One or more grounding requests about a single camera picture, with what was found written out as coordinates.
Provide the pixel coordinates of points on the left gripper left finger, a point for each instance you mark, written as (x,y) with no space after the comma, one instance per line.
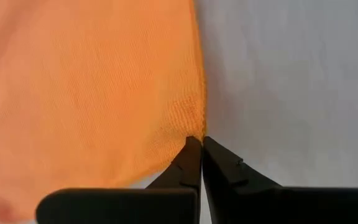
(172,199)

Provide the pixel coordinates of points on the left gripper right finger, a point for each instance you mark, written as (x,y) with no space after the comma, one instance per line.
(244,199)

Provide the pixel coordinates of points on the orange microfibre towel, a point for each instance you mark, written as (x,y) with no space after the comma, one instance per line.
(89,93)

